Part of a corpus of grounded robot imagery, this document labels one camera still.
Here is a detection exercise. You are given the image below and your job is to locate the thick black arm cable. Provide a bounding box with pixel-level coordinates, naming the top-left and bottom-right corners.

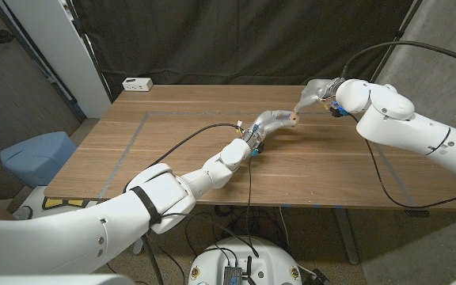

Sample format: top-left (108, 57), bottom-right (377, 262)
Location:
top-left (123, 123), bottom-right (245, 285)
top-left (340, 40), bottom-right (456, 80)

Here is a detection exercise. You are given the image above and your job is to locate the white power strip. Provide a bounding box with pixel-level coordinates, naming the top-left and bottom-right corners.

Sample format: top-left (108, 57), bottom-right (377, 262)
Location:
top-left (122, 77), bottom-right (154, 93)

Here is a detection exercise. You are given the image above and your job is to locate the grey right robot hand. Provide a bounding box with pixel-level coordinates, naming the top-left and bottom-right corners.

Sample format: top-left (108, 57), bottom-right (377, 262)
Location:
top-left (294, 78), bottom-right (346, 113)

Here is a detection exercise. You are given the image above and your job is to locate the black floor cable tangle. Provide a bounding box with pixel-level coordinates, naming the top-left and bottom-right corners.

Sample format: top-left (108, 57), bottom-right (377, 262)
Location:
top-left (184, 203), bottom-right (288, 254)

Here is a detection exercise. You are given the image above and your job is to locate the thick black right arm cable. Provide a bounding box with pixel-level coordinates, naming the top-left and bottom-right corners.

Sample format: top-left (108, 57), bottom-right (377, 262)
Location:
top-left (340, 40), bottom-right (456, 80)

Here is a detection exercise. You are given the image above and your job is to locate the black door frame strip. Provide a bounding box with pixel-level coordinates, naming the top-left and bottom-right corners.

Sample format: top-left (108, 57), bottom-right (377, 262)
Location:
top-left (0, 0), bottom-right (87, 120)

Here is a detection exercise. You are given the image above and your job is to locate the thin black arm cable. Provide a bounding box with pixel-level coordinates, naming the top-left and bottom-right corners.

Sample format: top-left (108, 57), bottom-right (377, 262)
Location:
top-left (348, 114), bottom-right (456, 210)
top-left (245, 156), bottom-right (260, 258)

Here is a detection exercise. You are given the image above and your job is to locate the yellow black floor sign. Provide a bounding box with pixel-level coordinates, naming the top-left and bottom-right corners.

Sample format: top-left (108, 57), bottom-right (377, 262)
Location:
top-left (42, 196), bottom-right (90, 210)

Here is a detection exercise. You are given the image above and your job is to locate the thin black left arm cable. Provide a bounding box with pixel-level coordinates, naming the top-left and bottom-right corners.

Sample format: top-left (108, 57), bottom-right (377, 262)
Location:
top-left (245, 156), bottom-right (260, 258)

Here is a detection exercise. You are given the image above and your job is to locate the grey table leg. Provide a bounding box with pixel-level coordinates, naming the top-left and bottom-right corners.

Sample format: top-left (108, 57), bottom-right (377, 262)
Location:
top-left (332, 207), bottom-right (360, 265)

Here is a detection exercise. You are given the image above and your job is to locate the blue padded stool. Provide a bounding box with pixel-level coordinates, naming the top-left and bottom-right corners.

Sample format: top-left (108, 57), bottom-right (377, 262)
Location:
top-left (0, 131), bottom-right (78, 189)

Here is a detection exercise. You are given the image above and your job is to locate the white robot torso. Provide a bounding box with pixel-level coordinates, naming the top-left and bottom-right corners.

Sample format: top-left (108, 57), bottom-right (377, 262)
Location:
top-left (188, 236), bottom-right (303, 285)

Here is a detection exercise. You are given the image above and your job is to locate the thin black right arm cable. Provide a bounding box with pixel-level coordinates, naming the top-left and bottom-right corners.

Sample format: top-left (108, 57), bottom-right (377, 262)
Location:
top-left (348, 114), bottom-right (456, 210)

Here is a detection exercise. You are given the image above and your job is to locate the grey finned electronics box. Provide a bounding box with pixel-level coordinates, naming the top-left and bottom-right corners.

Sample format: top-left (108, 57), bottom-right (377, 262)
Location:
top-left (222, 265), bottom-right (244, 285)

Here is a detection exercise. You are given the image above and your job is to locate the black backdrop stand pole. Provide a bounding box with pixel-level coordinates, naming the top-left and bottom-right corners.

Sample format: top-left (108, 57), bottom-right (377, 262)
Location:
top-left (64, 0), bottom-right (115, 104)
top-left (370, 0), bottom-right (425, 84)

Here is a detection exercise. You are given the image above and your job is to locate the black backdrop curtain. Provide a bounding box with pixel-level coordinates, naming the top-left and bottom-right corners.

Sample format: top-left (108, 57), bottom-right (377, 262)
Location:
top-left (69, 0), bottom-right (425, 100)

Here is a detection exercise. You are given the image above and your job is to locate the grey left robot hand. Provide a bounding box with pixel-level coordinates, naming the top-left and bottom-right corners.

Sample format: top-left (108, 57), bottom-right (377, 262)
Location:
top-left (241, 109), bottom-right (299, 147)

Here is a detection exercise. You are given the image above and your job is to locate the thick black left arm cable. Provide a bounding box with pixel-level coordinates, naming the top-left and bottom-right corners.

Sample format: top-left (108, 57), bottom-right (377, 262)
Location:
top-left (123, 123), bottom-right (245, 285)

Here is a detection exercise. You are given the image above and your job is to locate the grey sneaker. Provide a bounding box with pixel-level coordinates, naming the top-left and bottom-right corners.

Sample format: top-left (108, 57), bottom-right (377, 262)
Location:
top-left (12, 205), bottom-right (34, 221)

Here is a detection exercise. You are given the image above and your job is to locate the white hanging cable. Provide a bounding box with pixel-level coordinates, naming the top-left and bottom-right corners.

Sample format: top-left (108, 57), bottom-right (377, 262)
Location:
top-left (278, 206), bottom-right (291, 249)

